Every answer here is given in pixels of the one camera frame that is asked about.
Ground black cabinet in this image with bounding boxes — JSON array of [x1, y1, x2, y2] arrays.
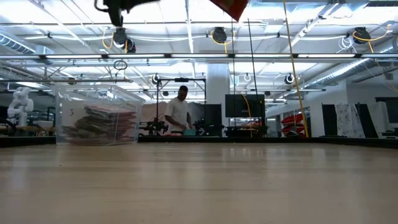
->
[[201, 103, 223, 138]]

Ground person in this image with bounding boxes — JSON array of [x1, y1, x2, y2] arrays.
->
[[164, 85, 195, 136]]

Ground white pillar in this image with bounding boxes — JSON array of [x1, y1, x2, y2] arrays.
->
[[206, 63, 231, 138]]

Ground black television screen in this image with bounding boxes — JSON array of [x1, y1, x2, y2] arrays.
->
[[224, 93, 266, 119]]

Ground long ceiling light strip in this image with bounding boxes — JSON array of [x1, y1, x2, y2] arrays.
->
[[0, 53, 398, 60], [124, 88, 326, 93]]

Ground clear plastic bin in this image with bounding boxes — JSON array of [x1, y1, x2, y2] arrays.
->
[[52, 83, 147, 146]]

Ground red stacked objects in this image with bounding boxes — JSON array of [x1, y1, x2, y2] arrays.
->
[[280, 113, 306, 135]]

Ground white paper label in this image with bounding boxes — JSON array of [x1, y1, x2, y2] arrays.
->
[[61, 101, 88, 128]]

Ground black standing panel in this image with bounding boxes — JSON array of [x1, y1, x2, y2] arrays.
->
[[321, 103, 337, 138]]

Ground white patterned cloth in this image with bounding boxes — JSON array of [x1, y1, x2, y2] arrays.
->
[[334, 103, 366, 139]]

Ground wooden distant table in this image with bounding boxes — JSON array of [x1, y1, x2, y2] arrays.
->
[[0, 123, 57, 138]]

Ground white humanoid robot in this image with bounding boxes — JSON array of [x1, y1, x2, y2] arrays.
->
[[5, 86, 35, 127]]

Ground white standing panel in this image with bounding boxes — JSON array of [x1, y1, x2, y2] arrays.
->
[[368, 101, 391, 133]]

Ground black monitor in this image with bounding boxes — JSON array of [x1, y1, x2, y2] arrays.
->
[[374, 96, 398, 124]]

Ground black distant rig frame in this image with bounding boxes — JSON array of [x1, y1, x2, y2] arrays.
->
[[154, 77, 208, 138]]

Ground black metal table frame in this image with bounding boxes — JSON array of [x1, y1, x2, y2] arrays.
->
[[0, 134, 398, 149]]

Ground black cable with coil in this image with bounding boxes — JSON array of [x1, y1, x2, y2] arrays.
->
[[247, 17, 257, 138]]

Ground black ceiling cable reel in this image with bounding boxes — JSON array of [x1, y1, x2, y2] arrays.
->
[[102, 27, 129, 50], [210, 26, 231, 54], [352, 24, 392, 54], [125, 37, 137, 54]]

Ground hanging black cable loop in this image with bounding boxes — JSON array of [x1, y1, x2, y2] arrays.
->
[[113, 59, 129, 71]]

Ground yellow hanging cable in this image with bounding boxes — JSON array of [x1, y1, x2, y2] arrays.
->
[[282, 0, 310, 138]]

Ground silver ventilation duct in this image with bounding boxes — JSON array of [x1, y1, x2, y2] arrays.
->
[[0, 26, 55, 66], [306, 35, 398, 91]]

